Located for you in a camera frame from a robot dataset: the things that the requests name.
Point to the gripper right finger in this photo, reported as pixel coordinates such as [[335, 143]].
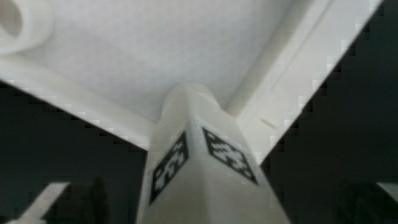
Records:
[[369, 207]]

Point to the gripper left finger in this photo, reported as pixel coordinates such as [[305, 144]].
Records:
[[70, 204]]

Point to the white desk top tray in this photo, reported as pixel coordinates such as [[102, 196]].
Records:
[[98, 53]]

